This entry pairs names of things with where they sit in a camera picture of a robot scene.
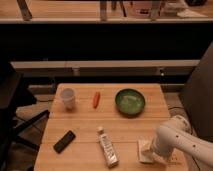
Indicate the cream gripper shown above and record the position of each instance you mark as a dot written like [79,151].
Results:
[147,153]

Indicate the white rectangular sponge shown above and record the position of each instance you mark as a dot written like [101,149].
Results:
[146,144]

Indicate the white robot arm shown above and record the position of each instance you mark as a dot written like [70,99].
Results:
[175,134]

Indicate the white tube bottle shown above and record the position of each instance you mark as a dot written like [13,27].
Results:
[107,147]

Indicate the green bowl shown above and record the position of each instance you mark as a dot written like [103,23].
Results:
[130,101]

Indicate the dark grey panel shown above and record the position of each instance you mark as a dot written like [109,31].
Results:
[197,96]

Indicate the orange carrot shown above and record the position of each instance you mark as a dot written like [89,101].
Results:
[96,100]

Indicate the black remote control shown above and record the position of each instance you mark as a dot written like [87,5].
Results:
[61,144]

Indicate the white paper cup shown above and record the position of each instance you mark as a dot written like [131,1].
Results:
[67,96]

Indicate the black office chair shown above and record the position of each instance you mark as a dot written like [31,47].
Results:
[14,93]

